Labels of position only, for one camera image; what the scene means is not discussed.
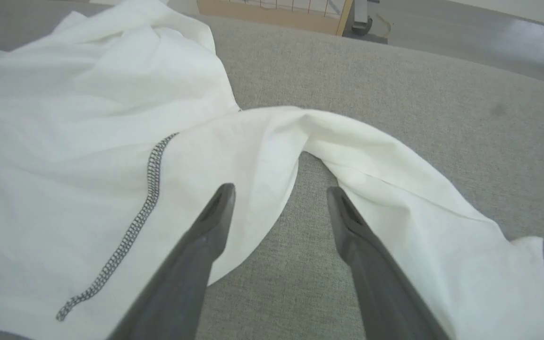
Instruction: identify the lemon print partition screen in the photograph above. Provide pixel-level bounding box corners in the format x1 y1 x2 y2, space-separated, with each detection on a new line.
196 0 355 37

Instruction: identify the grey metal stand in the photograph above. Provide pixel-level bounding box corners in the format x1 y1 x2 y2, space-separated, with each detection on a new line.
352 0 379 36

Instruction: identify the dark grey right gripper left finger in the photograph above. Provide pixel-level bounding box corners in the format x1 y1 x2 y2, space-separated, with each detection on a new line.
107 183 236 340

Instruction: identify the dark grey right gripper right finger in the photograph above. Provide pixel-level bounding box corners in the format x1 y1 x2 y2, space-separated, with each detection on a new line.
326 187 450 340

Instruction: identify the large black floor plate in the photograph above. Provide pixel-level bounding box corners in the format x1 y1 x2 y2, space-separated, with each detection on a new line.
343 32 389 44

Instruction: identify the white garment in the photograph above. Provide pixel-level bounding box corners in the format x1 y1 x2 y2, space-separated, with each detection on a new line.
0 0 544 340

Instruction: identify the yellowish floor cable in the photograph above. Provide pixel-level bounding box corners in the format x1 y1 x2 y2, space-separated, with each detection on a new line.
376 13 391 38

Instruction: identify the grey fabric sofa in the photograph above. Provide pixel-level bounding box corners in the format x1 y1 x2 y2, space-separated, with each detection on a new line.
0 0 544 340

